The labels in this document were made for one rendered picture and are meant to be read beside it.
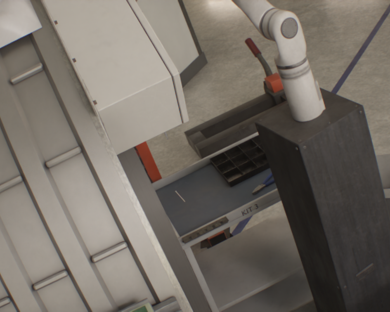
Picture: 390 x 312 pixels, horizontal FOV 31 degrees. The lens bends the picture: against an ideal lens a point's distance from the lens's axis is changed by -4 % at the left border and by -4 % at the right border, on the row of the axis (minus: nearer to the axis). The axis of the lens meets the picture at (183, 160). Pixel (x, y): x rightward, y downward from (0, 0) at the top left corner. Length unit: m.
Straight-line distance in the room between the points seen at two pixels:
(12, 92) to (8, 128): 0.07
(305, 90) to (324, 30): 3.58
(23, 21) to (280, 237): 1.87
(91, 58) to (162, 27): 3.98
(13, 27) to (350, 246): 1.29
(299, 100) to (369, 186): 0.36
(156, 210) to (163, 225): 0.04
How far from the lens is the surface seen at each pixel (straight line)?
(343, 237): 2.18
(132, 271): 1.26
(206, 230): 2.53
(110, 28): 1.34
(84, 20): 1.37
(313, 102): 2.04
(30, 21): 1.38
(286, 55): 1.96
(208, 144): 4.17
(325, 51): 5.21
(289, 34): 1.95
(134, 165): 1.52
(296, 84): 2.00
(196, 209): 2.68
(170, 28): 5.35
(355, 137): 2.07
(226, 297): 2.80
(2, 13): 1.38
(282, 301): 2.94
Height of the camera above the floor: 2.08
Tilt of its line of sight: 28 degrees down
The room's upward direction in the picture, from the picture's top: 23 degrees counter-clockwise
